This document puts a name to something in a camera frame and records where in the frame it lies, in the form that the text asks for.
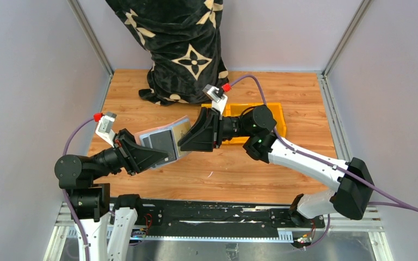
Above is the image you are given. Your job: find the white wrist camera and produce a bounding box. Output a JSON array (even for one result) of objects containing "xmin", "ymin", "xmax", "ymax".
[
  {"xmin": 94, "ymin": 112, "xmax": 116, "ymax": 147},
  {"xmin": 202, "ymin": 84, "xmax": 228, "ymax": 115}
]

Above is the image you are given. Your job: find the yellow bin left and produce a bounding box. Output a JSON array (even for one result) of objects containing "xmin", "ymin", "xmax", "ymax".
[{"xmin": 200, "ymin": 103, "xmax": 231, "ymax": 145}]

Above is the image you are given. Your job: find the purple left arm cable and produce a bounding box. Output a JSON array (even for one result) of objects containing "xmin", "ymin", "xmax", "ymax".
[{"xmin": 62, "ymin": 113, "xmax": 103, "ymax": 261}]

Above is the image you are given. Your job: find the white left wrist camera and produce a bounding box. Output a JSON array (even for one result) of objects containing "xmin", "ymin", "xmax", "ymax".
[{"xmin": 94, "ymin": 112, "xmax": 116, "ymax": 147}]

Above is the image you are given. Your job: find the aluminium frame rail right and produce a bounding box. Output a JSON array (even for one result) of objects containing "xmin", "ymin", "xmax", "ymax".
[{"xmin": 317, "ymin": 0, "xmax": 372, "ymax": 160}]

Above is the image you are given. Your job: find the black card in holder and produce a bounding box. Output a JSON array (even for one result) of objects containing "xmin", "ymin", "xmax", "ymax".
[{"xmin": 149, "ymin": 130, "xmax": 176, "ymax": 167}]

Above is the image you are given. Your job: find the aluminium frame rail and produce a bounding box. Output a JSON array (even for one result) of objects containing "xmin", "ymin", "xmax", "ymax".
[
  {"xmin": 317, "ymin": 0, "xmax": 372, "ymax": 160},
  {"xmin": 67, "ymin": 0, "xmax": 114, "ymax": 79}
]

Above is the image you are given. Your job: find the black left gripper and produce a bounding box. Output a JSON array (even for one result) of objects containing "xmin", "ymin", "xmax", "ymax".
[{"xmin": 91, "ymin": 127, "xmax": 168, "ymax": 179}]

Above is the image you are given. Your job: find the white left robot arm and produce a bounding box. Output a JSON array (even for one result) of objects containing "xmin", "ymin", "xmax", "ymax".
[{"xmin": 54, "ymin": 129, "xmax": 168, "ymax": 260}]

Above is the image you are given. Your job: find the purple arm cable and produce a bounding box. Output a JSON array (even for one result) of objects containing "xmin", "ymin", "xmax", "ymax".
[
  {"xmin": 222, "ymin": 74, "xmax": 418, "ymax": 249},
  {"xmin": 62, "ymin": 113, "xmax": 103, "ymax": 261}
]

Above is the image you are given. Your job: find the aluminium frame rail left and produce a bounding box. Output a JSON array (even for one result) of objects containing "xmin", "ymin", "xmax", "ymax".
[{"xmin": 67, "ymin": 0, "xmax": 114, "ymax": 79}]

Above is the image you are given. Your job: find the black patterned blanket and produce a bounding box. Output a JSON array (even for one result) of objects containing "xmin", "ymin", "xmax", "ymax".
[{"xmin": 107, "ymin": 0, "xmax": 229, "ymax": 106}]

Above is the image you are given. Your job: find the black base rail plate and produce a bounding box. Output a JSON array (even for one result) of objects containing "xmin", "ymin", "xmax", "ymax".
[{"xmin": 97, "ymin": 196, "xmax": 326, "ymax": 240}]

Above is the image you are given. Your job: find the yellow bin right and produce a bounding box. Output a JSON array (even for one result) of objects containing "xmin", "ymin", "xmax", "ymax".
[{"xmin": 222, "ymin": 102, "xmax": 287, "ymax": 145}]

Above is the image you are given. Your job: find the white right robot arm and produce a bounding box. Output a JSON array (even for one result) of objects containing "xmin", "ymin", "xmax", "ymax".
[{"xmin": 178, "ymin": 105, "xmax": 373, "ymax": 227}]

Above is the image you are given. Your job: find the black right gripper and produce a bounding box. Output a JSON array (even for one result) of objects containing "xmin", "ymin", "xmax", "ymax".
[{"xmin": 177, "ymin": 108, "xmax": 254, "ymax": 153}]

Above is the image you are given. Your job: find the gold card in holder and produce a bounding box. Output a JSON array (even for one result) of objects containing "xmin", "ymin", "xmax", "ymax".
[{"xmin": 171, "ymin": 119, "xmax": 191, "ymax": 158}]

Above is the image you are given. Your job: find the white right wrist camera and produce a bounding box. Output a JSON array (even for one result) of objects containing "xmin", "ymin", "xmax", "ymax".
[{"xmin": 202, "ymin": 84, "xmax": 228, "ymax": 115}]

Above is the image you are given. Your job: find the yellow bin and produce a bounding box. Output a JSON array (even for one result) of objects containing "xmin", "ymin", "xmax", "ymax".
[
  {"xmin": 200, "ymin": 103, "xmax": 231, "ymax": 145},
  {"xmin": 222, "ymin": 102, "xmax": 287, "ymax": 145}
]

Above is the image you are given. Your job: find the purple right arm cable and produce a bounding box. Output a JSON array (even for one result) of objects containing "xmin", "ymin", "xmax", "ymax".
[{"xmin": 222, "ymin": 74, "xmax": 418, "ymax": 249}]

